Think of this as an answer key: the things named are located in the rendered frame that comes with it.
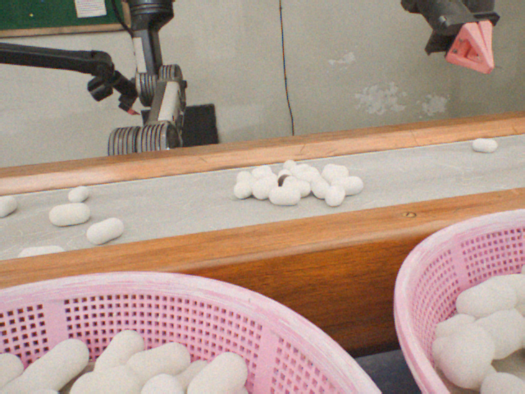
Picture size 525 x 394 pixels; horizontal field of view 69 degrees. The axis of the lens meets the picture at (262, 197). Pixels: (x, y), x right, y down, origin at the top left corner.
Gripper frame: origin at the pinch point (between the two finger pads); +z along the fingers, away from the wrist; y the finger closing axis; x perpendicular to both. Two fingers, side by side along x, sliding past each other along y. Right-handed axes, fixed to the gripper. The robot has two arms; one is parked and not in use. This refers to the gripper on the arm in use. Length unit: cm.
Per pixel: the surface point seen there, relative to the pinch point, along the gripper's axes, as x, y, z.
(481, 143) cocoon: 3.2, -5.7, 11.7
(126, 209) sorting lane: 0, -54, 16
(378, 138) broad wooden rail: 9.3, -16.2, 3.4
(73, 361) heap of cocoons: -16, -53, 35
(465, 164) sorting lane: 1.0, -11.7, 16.3
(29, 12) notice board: 87, -124, -176
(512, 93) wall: 107, 132, -93
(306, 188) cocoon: -3.6, -34.5, 19.2
